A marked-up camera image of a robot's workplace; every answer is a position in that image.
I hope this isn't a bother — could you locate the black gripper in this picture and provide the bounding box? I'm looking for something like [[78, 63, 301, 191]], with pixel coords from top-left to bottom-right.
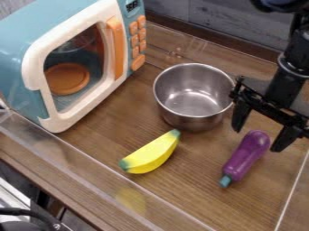
[[229, 76, 309, 152]]

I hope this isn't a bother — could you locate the purple toy eggplant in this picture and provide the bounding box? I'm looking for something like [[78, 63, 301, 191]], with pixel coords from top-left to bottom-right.
[[220, 130, 271, 188]]

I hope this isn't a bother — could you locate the silver metal pot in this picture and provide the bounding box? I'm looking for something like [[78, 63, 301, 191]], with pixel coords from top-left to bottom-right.
[[154, 63, 236, 132]]

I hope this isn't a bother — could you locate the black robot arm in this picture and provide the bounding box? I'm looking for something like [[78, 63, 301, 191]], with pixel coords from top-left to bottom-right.
[[229, 0, 309, 152]]

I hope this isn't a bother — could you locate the yellow toy banana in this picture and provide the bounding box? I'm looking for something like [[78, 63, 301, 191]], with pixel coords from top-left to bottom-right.
[[118, 129, 181, 174]]

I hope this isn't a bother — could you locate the orange microwave turntable plate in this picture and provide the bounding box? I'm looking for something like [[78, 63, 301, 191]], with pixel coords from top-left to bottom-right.
[[45, 63, 91, 96]]

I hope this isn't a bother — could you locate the blue toy microwave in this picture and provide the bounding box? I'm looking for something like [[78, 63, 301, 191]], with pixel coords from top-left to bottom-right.
[[0, 0, 146, 133]]

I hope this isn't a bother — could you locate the black clamp bracket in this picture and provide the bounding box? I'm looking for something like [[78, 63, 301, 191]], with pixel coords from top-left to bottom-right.
[[30, 201, 73, 231]]

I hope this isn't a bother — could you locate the black cable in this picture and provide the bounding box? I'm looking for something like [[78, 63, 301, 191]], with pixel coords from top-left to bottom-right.
[[0, 207, 58, 231]]

